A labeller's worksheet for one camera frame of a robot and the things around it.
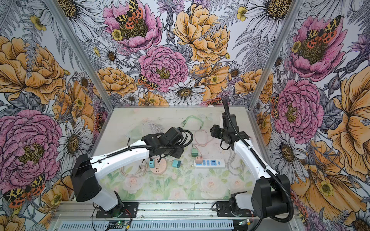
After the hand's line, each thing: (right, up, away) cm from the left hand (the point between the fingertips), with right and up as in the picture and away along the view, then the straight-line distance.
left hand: (176, 153), depth 80 cm
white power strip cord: (+31, -9, +11) cm, 34 cm away
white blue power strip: (+20, -8, +8) cm, 23 cm away
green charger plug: (+10, -2, +13) cm, 17 cm away
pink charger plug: (+13, -5, +5) cm, 15 cm away
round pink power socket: (-11, -10, +7) cm, 16 cm away
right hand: (+21, +10, +5) cm, 23 cm away
